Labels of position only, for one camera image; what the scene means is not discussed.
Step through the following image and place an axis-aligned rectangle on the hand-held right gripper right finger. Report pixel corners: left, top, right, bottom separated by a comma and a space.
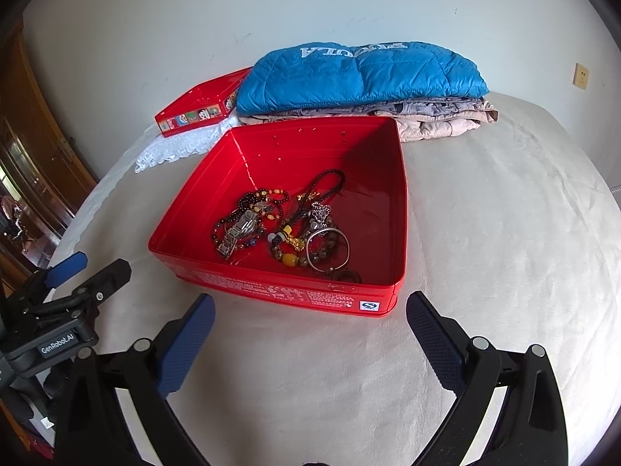
406, 290, 568, 466

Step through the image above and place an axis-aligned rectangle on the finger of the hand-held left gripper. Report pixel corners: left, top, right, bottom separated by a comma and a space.
63, 259, 133, 316
29, 251, 88, 297

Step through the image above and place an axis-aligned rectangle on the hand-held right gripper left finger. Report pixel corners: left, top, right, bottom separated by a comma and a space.
53, 294, 217, 466

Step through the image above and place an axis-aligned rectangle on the red tin box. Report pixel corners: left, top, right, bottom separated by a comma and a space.
148, 115, 408, 318

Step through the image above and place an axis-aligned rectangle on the metal link watch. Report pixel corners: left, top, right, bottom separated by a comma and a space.
217, 210, 265, 259

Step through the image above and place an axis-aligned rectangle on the metal bangle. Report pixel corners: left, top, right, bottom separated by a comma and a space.
307, 227, 351, 273

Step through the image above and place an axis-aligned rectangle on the brown wooden bead bracelet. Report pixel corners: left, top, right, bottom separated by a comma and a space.
301, 228, 341, 269

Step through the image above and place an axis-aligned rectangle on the dark bead necklace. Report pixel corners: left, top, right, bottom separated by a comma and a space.
211, 185, 290, 249

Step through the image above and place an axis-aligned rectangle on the black cord necklace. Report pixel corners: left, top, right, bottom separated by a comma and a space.
279, 169, 347, 235

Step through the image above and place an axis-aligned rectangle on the wooden cabinet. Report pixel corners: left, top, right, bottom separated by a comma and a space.
0, 19, 100, 302

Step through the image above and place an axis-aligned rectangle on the white lace cloth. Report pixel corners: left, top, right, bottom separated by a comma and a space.
134, 123, 229, 174

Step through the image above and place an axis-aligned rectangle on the red tin lid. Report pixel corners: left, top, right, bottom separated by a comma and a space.
154, 68, 253, 137

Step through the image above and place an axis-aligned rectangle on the beige printed folded garment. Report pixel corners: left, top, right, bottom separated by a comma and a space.
238, 96, 500, 143

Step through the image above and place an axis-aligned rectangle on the blue quilted jacket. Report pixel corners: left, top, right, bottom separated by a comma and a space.
236, 41, 490, 116

